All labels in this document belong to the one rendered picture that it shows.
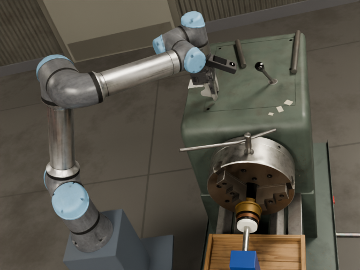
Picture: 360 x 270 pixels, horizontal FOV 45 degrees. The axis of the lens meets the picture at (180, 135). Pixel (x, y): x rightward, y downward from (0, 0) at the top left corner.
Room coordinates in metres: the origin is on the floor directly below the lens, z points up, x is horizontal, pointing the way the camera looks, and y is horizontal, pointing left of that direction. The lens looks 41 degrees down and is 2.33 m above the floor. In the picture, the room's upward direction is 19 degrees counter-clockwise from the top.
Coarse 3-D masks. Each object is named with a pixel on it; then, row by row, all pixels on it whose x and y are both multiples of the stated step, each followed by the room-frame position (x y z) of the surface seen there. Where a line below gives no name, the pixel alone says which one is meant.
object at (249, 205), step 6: (246, 198) 0.95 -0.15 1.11; (252, 198) 0.94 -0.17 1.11; (240, 204) 0.93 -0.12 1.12; (246, 204) 0.92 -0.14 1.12; (252, 204) 0.91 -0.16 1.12; (240, 210) 0.91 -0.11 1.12; (246, 210) 0.89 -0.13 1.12; (252, 210) 0.89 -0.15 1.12; (258, 210) 0.89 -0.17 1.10; (240, 216) 0.88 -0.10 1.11; (246, 216) 0.87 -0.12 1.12; (252, 216) 0.87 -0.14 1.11; (258, 216) 0.88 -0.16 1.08; (258, 222) 0.86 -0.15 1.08
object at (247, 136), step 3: (246, 135) 1.03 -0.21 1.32; (249, 135) 1.03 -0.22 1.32; (246, 138) 1.02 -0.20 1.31; (249, 138) 1.02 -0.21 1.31; (246, 141) 1.02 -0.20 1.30; (249, 141) 1.02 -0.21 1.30; (246, 144) 1.03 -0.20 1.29; (249, 144) 1.02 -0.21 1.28; (246, 147) 1.03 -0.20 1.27; (249, 147) 1.02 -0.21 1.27; (249, 150) 1.03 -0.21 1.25; (249, 153) 1.03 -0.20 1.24
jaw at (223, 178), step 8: (216, 168) 1.06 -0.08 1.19; (224, 176) 1.00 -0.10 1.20; (232, 176) 1.01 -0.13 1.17; (224, 184) 0.99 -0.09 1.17; (232, 184) 0.98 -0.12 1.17; (240, 184) 0.99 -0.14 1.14; (232, 192) 0.96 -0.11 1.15; (240, 192) 0.96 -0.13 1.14; (232, 200) 0.95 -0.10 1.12; (240, 200) 0.93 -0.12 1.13
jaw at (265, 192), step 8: (272, 184) 0.97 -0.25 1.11; (280, 184) 0.95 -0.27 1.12; (288, 184) 0.95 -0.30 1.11; (264, 192) 0.95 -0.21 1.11; (272, 192) 0.93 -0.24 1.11; (280, 192) 0.92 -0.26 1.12; (288, 192) 0.93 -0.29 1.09; (256, 200) 0.93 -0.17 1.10; (264, 200) 0.92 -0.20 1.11; (272, 200) 0.91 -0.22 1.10; (264, 208) 0.90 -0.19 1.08
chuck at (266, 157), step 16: (240, 144) 1.08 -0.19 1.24; (256, 144) 1.06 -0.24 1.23; (224, 160) 1.05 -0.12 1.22; (240, 160) 1.01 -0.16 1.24; (256, 160) 0.99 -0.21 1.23; (272, 160) 0.99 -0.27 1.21; (288, 160) 1.02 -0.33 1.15; (208, 176) 1.07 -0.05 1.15; (240, 176) 1.01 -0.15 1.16; (256, 176) 0.99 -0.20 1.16; (272, 176) 0.97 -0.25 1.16; (288, 176) 0.95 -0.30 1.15; (208, 192) 1.06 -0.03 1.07; (224, 192) 1.04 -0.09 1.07; (256, 192) 1.02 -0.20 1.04; (272, 208) 0.97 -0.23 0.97
